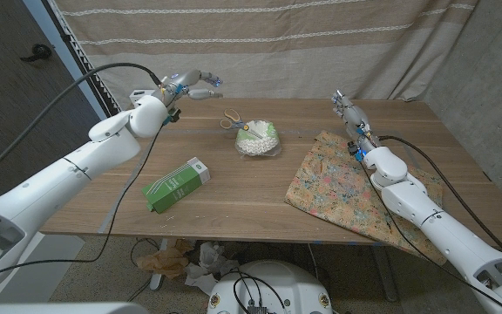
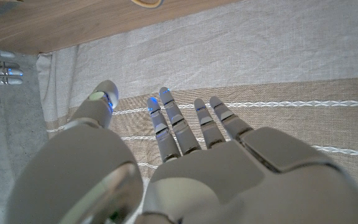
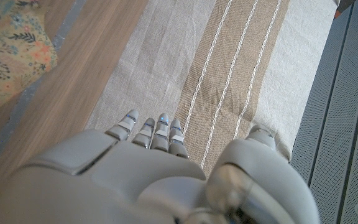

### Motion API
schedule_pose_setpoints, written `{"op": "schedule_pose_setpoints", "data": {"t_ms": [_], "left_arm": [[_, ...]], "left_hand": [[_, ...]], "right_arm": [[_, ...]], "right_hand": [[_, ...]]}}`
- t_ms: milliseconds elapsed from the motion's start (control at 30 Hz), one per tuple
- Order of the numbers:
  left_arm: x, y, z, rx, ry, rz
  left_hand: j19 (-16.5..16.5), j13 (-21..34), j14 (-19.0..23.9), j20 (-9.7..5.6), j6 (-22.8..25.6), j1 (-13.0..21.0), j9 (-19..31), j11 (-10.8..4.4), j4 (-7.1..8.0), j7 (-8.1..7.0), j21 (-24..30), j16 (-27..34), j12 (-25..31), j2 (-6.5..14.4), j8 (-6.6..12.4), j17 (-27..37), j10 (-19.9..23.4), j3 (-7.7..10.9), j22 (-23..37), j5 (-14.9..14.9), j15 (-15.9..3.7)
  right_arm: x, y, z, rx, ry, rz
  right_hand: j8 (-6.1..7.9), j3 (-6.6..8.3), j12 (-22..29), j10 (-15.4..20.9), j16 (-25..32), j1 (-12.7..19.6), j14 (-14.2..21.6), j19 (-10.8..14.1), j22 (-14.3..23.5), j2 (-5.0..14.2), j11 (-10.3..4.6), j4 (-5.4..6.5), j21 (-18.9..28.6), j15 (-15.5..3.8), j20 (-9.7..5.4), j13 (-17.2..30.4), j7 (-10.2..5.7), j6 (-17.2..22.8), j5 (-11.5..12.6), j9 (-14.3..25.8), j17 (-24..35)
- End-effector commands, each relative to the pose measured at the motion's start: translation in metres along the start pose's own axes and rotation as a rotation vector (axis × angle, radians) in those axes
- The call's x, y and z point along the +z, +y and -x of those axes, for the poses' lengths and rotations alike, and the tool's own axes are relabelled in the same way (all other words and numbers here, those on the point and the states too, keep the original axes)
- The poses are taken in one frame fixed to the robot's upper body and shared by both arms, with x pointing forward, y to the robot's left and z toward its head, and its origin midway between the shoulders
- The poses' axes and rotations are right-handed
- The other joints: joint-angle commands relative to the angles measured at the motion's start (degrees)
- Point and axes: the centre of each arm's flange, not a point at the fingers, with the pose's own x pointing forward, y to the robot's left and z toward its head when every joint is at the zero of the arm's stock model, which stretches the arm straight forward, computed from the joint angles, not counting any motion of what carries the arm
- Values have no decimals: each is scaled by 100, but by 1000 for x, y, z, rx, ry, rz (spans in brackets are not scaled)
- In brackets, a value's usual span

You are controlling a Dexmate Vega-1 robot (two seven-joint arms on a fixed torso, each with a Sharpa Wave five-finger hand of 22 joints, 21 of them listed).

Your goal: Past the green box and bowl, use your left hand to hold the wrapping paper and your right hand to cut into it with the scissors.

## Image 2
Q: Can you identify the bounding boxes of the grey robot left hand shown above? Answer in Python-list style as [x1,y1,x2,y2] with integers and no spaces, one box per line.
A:
[6,80,358,224]

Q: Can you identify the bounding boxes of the orange handled scissors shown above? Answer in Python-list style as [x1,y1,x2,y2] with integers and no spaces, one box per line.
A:
[131,0,164,9]

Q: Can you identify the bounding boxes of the beige striped curtain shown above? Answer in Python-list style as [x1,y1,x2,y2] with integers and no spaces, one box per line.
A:
[35,0,358,208]

